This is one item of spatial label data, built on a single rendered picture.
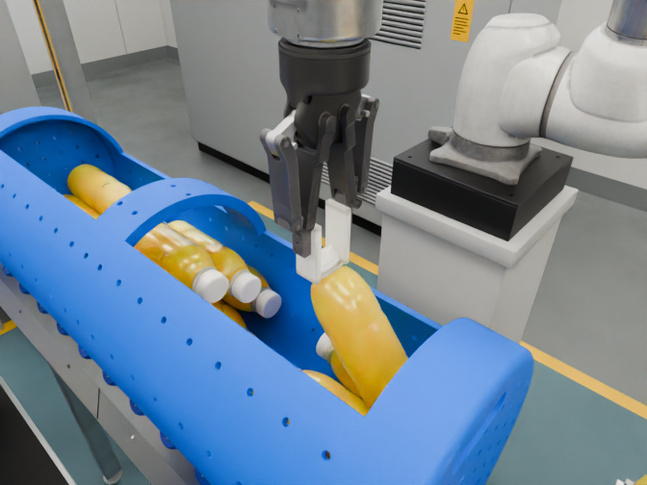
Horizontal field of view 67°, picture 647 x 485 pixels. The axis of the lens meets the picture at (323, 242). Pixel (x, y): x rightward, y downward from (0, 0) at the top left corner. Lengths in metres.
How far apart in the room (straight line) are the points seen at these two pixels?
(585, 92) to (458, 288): 0.44
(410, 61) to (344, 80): 1.83
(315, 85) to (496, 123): 0.63
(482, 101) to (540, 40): 0.13
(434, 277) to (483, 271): 0.12
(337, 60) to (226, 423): 0.31
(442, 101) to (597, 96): 1.31
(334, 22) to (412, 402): 0.28
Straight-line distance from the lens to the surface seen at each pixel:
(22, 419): 1.94
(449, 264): 1.06
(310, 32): 0.38
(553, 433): 2.00
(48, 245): 0.70
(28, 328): 1.10
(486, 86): 0.97
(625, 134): 0.94
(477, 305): 1.08
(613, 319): 2.54
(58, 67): 1.65
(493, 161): 1.02
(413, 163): 1.03
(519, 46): 0.95
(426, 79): 2.19
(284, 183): 0.42
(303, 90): 0.40
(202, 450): 0.50
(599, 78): 0.91
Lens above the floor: 1.53
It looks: 35 degrees down
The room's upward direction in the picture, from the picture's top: straight up
